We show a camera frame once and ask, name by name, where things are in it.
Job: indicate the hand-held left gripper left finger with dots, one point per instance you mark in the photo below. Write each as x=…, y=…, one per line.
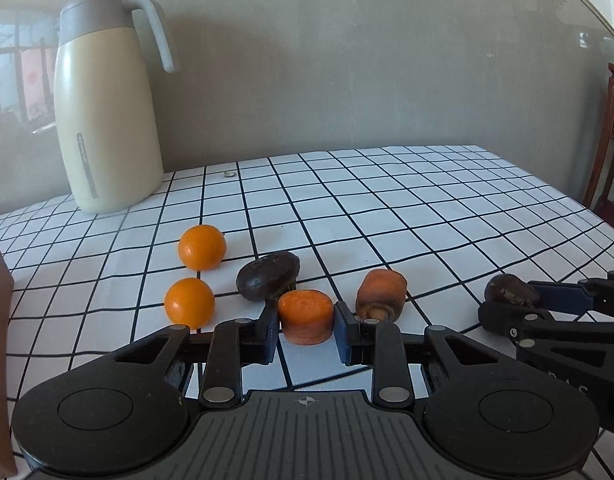
x=271, y=332

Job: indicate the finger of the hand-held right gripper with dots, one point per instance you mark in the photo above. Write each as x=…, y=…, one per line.
x=512, y=322
x=562, y=297

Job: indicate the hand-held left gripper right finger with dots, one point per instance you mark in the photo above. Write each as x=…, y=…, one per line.
x=344, y=335

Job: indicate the dark water chestnut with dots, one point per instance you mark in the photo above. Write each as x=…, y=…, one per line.
x=268, y=275
x=509, y=289

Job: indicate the carrot piece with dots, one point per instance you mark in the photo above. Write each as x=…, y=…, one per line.
x=381, y=292
x=306, y=316

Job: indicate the small orange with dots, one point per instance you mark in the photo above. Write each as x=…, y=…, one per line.
x=202, y=246
x=189, y=301

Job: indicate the checked tablecloth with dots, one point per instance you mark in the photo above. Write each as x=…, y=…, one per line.
x=387, y=200

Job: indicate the dark wooden furniture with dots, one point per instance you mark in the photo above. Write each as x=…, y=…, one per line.
x=612, y=150

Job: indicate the cream thermos jug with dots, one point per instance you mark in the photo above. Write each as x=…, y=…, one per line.
x=107, y=110

